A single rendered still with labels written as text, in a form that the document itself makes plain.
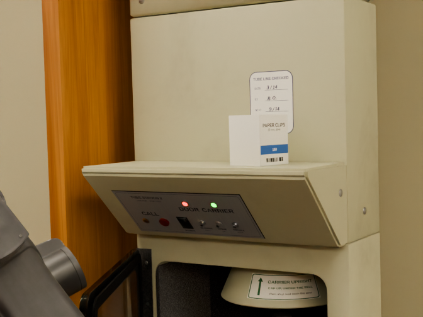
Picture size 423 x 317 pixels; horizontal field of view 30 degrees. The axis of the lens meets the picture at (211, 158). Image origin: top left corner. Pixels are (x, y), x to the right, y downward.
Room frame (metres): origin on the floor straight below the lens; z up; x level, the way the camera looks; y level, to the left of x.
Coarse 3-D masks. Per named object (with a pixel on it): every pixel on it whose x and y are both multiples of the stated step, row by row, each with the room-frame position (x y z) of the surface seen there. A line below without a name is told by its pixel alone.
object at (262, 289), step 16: (240, 272) 1.07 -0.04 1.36; (256, 272) 1.05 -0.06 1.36; (272, 272) 1.04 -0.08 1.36; (288, 272) 1.04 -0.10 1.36; (224, 288) 1.10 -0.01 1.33; (240, 288) 1.05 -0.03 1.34; (256, 288) 1.04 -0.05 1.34; (272, 288) 1.03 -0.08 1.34; (288, 288) 1.03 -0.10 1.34; (304, 288) 1.03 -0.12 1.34; (320, 288) 1.04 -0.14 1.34; (240, 304) 1.04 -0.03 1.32; (256, 304) 1.03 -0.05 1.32; (272, 304) 1.02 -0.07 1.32; (288, 304) 1.02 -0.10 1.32; (304, 304) 1.02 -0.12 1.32; (320, 304) 1.03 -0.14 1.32
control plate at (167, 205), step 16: (128, 192) 1.01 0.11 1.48; (144, 192) 0.99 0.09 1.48; (160, 192) 0.98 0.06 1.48; (176, 192) 0.97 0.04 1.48; (128, 208) 1.04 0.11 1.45; (144, 208) 1.02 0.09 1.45; (160, 208) 1.01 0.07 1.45; (176, 208) 0.99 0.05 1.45; (192, 208) 0.98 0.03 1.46; (208, 208) 0.96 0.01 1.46; (224, 208) 0.95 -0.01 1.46; (240, 208) 0.94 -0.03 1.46; (144, 224) 1.05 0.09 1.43; (160, 224) 1.04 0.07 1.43; (176, 224) 1.02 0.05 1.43; (192, 224) 1.01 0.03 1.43; (208, 224) 0.99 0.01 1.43; (224, 224) 0.98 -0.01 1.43; (240, 224) 0.96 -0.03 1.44; (256, 224) 0.95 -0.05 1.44
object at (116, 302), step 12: (132, 252) 1.05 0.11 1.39; (120, 264) 0.97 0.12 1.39; (132, 276) 1.04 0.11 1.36; (120, 288) 0.96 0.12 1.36; (132, 288) 1.04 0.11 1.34; (84, 300) 0.80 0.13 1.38; (108, 300) 0.89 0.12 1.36; (120, 300) 0.96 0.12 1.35; (132, 300) 1.03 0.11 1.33; (84, 312) 0.80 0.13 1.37; (108, 312) 0.89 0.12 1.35; (120, 312) 0.96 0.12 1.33; (132, 312) 1.03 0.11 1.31
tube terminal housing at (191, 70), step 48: (336, 0) 0.95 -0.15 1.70; (144, 48) 1.10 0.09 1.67; (192, 48) 1.06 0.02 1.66; (240, 48) 1.02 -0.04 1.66; (288, 48) 0.99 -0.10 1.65; (336, 48) 0.95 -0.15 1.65; (144, 96) 1.10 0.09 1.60; (192, 96) 1.06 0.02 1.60; (240, 96) 1.02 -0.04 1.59; (336, 96) 0.95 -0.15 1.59; (144, 144) 1.11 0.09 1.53; (192, 144) 1.06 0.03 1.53; (288, 144) 0.99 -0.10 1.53; (336, 144) 0.95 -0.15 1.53; (144, 240) 1.11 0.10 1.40; (192, 240) 1.07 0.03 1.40; (336, 288) 0.96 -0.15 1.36
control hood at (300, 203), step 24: (96, 168) 1.01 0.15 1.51; (120, 168) 0.99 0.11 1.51; (144, 168) 0.97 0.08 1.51; (168, 168) 0.95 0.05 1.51; (192, 168) 0.93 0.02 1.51; (216, 168) 0.91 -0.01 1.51; (240, 168) 0.90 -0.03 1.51; (264, 168) 0.88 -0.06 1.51; (288, 168) 0.87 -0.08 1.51; (312, 168) 0.87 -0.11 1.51; (336, 168) 0.92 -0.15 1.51; (96, 192) 1.04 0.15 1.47; (192, 192) 0.95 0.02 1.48; (216, 192) 0.93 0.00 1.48; (240, 192) 0.92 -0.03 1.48; (264, 192) 0.90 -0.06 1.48; (288, 192) 0.88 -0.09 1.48; (312, 192) 0.87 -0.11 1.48; (336, 192) 0.92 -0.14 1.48; (120, 216) 1.06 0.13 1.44; (264, 216) 0.93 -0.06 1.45; (288, 216) 0.92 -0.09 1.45; (312, 216) 0.90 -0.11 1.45; (336, 216) 0.92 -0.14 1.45; (240, 240) 1.00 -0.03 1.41; (264, 240) 0.97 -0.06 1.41; (288, 240) 0.95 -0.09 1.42; (312, 240) 0.94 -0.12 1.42; (336, 240) 0.92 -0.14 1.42
